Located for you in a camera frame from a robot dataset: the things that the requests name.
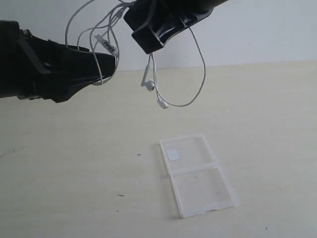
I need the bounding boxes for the white wired earphones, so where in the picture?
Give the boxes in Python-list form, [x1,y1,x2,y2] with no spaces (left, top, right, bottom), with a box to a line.
[64,0,207,110]

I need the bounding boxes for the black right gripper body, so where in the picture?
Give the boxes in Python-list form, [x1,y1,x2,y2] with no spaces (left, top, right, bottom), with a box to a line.
[124,0,227,54]

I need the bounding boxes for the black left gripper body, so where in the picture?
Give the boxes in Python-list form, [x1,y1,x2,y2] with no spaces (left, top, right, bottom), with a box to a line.
[0,20,54,100]

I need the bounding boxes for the clear plastic storage case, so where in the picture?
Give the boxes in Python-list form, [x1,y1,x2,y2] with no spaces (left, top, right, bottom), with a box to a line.
[159,134,239,218]

